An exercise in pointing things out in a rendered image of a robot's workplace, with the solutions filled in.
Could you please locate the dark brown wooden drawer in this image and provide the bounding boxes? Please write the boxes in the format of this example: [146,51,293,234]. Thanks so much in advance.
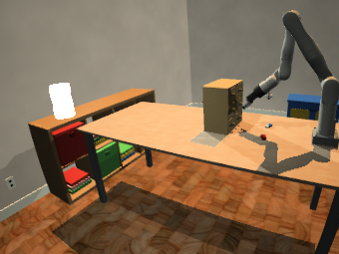
[228,101,235,118]
[235,110,242,126]
[228,115,235,133]
[228,86,236,103]
[236,96,242,112]
[236,82,242,98]

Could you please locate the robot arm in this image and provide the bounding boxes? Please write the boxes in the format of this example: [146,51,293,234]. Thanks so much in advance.
[265,11,339,135]

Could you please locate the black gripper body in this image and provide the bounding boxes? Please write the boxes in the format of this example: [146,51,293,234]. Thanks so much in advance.
[246,81,273,103]

